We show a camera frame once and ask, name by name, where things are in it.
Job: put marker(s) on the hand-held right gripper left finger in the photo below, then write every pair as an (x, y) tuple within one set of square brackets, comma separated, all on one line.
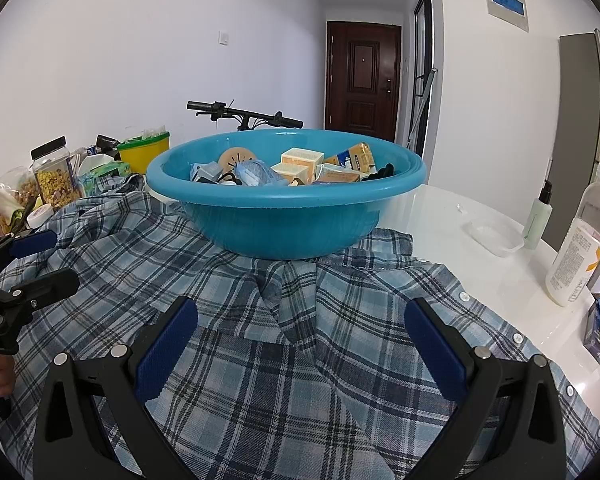
[(167, 355)]

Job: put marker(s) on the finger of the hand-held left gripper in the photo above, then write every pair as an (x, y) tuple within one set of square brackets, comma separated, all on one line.
[(32, 242), (50, 285)]

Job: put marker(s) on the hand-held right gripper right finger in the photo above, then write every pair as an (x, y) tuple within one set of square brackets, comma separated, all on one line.
[(432, 355)]

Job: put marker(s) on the blue plaid shirt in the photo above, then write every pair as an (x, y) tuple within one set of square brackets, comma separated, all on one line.
[(290, 350)]

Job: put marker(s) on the blue plastic basin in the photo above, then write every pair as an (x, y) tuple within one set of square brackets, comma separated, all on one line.
[(280, 225)]

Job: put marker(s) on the person's left hand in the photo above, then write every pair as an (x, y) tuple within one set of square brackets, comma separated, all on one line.
[(0, 380)]

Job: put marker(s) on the clear snack bag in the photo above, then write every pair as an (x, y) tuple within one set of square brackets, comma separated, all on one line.
[(17, 190)]

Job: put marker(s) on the clear jar with black lid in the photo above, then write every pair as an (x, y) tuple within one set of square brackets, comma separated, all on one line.
[(55, 185)]

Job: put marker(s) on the green tissue packet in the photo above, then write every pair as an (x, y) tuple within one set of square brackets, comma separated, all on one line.
[(102, 172)]

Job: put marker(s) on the small black object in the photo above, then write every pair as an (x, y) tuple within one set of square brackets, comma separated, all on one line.
[(106, 145)]

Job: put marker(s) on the clear plastic container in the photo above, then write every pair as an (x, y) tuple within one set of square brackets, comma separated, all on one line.
[(497, 240)]

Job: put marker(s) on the yellow tub with green rim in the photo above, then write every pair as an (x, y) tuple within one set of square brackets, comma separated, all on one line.
[(142, 157)]

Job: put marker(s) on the white printed bottle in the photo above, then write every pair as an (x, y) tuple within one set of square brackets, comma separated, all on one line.
[(572, 270)]

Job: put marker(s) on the dark printed box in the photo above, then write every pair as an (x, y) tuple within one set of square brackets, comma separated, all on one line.
[(596, 345)]

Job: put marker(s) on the green pump bottle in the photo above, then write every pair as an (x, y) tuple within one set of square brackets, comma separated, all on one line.
[(535, 225)]

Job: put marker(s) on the black hair scrunchie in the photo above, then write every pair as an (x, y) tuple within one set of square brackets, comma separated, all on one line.
[(380, 172)]

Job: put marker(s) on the blue plastic packet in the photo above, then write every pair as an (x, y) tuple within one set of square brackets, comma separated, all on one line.
[(255, 172)]

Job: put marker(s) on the pale green box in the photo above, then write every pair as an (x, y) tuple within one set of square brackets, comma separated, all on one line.
[(337, 175)]

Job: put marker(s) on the round beige perforated disc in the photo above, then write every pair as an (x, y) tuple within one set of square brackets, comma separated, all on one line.
[(235, 156)]

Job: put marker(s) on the cream cardboard box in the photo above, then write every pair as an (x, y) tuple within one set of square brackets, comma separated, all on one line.
[(290, 172), (302, 157)]

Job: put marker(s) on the black bicycle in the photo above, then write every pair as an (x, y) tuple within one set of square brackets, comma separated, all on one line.
[(250, 116)]

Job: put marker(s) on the leaning mop pole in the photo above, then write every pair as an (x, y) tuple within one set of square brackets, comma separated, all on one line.
[(422, 102)]

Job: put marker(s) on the dark brown door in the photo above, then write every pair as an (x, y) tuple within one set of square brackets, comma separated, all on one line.
[(362, 80)]

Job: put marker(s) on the grey refrigerator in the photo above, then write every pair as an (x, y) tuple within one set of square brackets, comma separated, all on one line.
[(580, 110)]

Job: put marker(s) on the black framed glass door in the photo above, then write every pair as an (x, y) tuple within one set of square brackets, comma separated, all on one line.
[(422, 35)]

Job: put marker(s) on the white light switch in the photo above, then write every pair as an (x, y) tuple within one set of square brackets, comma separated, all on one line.
[(223, 38)]

